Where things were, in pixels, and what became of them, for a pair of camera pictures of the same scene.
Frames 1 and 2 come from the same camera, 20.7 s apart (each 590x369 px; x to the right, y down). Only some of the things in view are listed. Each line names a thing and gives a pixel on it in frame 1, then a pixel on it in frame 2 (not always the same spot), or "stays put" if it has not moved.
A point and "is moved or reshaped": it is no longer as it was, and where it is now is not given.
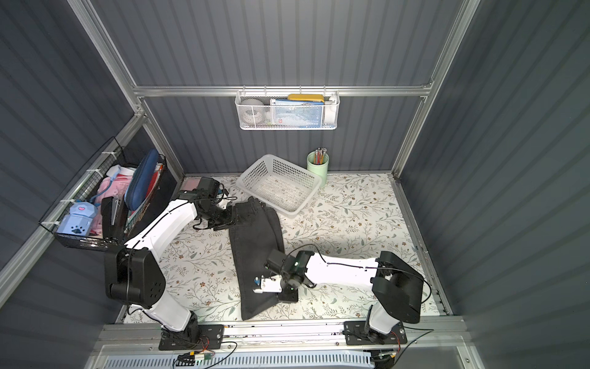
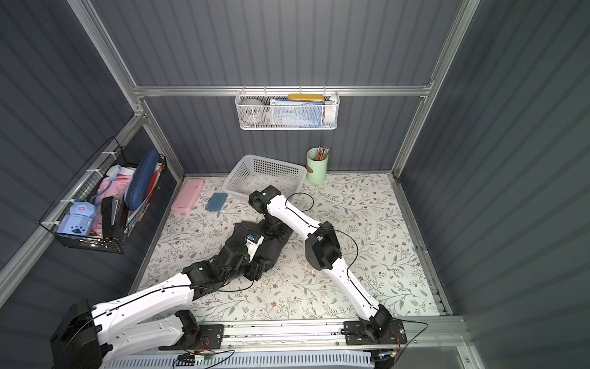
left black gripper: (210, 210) → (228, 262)
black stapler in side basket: (111, 211) stays put
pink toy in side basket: (113, 186) stays put
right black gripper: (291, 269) → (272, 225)
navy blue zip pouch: (140, 179) stays put
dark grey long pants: (256, 234) is moved or reshaped
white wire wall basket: (287, 110) stays put
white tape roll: (252, 111) stays put
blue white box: (296, 114) stays put
